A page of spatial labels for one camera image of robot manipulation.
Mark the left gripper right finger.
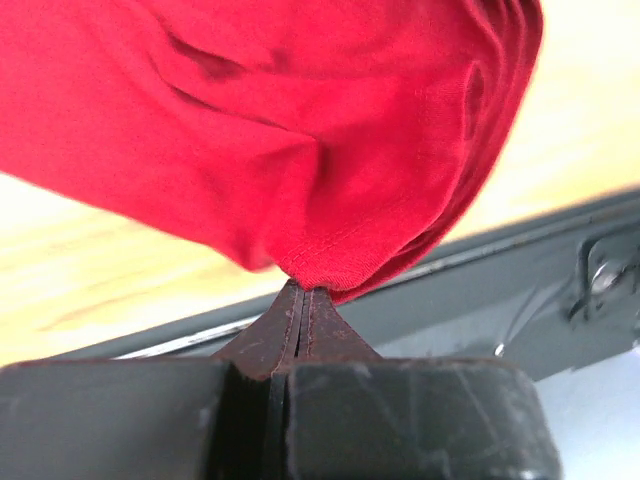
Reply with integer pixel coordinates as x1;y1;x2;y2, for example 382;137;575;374
283;289;563;479

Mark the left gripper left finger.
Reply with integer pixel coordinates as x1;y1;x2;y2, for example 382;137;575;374
1;283;304;479

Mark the red t shirt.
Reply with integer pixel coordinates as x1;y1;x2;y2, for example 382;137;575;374
1;1;543;303

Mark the aluminium frame rail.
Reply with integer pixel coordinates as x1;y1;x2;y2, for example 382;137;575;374
62;191;639;391

